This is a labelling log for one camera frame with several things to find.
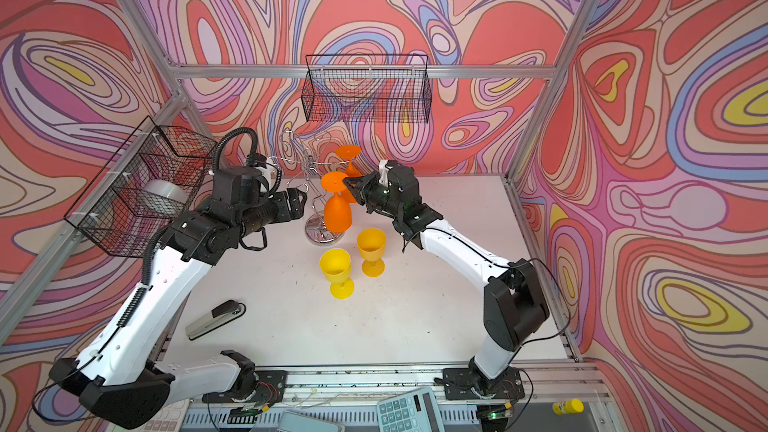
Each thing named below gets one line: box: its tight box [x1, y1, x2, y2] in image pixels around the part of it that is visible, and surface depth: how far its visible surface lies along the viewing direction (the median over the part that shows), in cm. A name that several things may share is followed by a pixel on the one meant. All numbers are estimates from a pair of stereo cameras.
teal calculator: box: [376, 387, 445, 432], surface depth 70 cm
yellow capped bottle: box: [552, 398, 585, 415], surface depth 66 cm
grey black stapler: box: [185, 300, 247, 340], surface depth 84 cm
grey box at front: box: [277, 410, 346, 432], surface depth 66 cm
